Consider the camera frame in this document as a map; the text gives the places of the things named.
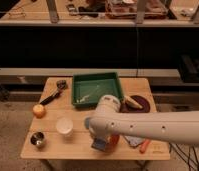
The blue sponge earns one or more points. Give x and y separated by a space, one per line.
99 144

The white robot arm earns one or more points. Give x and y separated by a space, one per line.
175 127

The red bowl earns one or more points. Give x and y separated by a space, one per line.
110 143

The green plastic tray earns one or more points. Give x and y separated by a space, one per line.
87 89

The banana piece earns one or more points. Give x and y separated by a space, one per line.
131 102

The dark brown plate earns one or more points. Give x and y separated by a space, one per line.
125 108

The white plastic cup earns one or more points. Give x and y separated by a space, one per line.
64 126

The wooden folding table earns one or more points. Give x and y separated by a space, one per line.
78 145

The orange fruit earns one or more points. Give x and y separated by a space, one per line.
39 111

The grey blue cloth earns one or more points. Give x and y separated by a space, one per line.
134 141

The orange carrot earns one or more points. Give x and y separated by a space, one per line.
144 146

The small metal cup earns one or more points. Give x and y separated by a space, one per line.
38 139

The black box on shelf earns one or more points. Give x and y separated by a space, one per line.
189 69

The black handled scoop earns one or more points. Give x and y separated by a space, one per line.
61 85

